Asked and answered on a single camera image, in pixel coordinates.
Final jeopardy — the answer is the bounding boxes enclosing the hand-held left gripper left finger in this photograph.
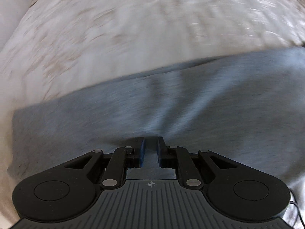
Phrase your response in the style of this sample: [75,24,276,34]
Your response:
[64,137,146,188]

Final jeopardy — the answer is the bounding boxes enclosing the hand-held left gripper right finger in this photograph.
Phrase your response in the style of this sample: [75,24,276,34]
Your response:
[156,136,239,189]

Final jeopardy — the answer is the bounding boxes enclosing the cream floral bedspread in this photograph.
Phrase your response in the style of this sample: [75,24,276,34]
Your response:
[0,0,305,220]

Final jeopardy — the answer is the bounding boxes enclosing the black cable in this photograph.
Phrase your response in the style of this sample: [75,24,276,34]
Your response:
[288,188,300,227]

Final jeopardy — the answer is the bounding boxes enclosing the grey pants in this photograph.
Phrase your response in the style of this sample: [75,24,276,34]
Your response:
[7,46,305,229]

